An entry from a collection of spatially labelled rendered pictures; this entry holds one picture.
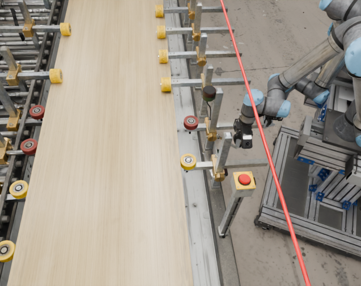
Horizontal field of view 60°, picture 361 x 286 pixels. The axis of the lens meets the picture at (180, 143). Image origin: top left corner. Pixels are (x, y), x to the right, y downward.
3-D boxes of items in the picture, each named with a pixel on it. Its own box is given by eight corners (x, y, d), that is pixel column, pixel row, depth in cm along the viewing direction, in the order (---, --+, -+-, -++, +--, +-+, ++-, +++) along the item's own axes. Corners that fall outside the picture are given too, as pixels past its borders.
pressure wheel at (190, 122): (195, 127, 181) (197, 114, 172) (197, 138, 177) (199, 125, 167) (182, 127, 181) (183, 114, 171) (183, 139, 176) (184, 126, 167)
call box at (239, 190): (247, 181, 122) (251, 171, 116) (251, 197, 118) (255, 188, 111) (229, 182, 121) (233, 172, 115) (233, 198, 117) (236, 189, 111)
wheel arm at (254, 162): (264, 162, 166) (267, 157, 163) (266, 167, 164) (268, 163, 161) (183, 166, 163) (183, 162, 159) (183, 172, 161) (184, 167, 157)
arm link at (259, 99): (265, 102, 127) (244, 99, 128) (259, 120, 136) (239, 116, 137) (266, 89, 132) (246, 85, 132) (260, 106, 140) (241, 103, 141)
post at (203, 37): (199, 91, 220) (206, 32, 181) (199, 95, 218) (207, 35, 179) (194, 92, 220) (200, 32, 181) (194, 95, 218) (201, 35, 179)
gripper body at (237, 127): (247, 125, 155) (253, 109, 145) (251, 139, 150) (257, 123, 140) (232, 126, 154) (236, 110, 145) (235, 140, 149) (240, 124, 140)
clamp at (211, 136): (212, 122, 181) (213, 117, 177) (216, 141, 173) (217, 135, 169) (203, 122, 180) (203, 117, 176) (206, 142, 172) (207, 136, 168)
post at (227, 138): (216, 184, 174) (231, 130, 135) (217, 190, 172) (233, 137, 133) (210, 184, 173) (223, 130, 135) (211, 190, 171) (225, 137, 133)
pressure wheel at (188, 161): (185, 162, 167) (186, 150, 158) (197, 170, 164) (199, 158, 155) (176, 172, 163) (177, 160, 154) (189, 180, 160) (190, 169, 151)
